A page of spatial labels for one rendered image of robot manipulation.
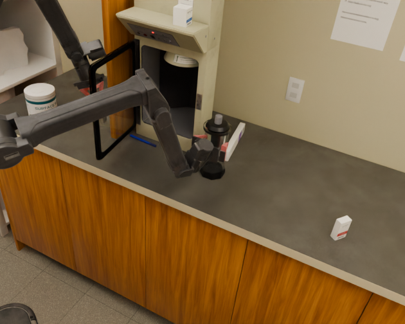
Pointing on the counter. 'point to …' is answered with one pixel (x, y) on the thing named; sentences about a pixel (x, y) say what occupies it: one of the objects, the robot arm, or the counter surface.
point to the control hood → (146, 18)
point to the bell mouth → (180, 60)
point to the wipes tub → (40, 98)
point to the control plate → (153, 34)
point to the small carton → (182, 15)
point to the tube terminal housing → (206, 81)
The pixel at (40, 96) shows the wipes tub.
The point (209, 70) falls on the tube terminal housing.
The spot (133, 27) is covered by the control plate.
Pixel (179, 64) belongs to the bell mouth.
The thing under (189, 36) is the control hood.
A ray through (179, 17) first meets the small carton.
